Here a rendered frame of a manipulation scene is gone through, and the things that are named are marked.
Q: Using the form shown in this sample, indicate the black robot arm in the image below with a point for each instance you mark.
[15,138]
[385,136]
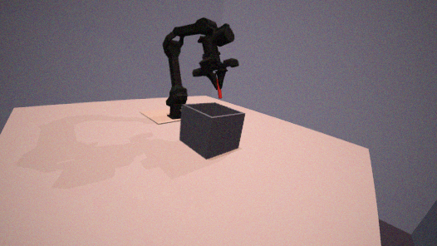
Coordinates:
[215,37]

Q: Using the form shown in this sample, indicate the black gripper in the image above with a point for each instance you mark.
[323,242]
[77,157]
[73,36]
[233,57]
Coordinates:
[221,68]

